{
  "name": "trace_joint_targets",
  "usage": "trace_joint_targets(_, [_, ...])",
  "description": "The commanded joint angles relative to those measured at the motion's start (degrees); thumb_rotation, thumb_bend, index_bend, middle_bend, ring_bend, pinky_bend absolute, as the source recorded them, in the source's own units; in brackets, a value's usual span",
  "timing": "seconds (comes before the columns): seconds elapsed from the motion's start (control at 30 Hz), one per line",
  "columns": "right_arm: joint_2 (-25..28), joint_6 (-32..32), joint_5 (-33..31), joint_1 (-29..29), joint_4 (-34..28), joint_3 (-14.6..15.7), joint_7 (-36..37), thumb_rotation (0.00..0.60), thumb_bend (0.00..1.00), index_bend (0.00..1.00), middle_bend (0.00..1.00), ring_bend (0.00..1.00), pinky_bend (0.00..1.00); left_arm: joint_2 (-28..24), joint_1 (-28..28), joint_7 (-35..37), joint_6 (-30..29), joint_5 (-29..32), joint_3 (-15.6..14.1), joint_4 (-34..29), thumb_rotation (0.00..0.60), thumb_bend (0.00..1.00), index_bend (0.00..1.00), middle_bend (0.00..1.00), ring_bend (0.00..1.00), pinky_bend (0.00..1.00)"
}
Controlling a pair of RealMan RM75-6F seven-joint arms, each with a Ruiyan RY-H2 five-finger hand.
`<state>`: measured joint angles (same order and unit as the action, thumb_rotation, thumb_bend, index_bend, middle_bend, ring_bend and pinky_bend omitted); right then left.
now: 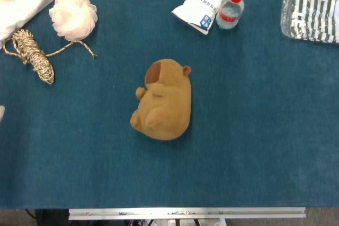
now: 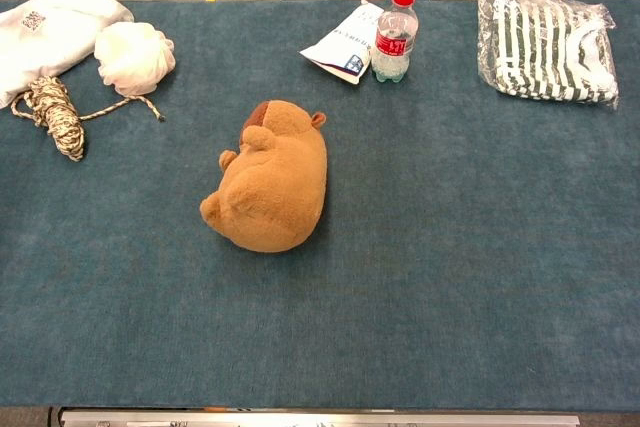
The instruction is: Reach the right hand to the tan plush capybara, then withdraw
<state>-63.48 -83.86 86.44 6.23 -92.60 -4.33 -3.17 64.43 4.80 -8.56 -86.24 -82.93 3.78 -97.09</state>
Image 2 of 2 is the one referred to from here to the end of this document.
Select brown capybara plush toy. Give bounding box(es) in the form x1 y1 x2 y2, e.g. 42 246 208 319
199 99 329 254

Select white printed paper packet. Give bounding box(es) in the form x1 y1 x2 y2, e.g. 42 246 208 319
299 0 386 86

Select blue felt table cloth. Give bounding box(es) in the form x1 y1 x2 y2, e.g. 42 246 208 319
0 0 640 410

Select clear plastic water bottle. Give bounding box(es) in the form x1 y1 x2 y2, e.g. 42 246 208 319
370 0 420 84

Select white mesh bath sponge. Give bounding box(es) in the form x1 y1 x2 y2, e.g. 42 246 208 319
93 21 177 97

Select striped shirt in plastic bag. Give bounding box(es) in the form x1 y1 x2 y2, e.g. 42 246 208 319
475 0 620 110

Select white folded cloth with QR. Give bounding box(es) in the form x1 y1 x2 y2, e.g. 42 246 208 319
0 0 135 110

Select metal table edge rail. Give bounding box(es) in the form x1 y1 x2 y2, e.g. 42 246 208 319
58 407 581 427

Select coiled beige patterned rope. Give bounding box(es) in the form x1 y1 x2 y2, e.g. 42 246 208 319
10 75 167 163

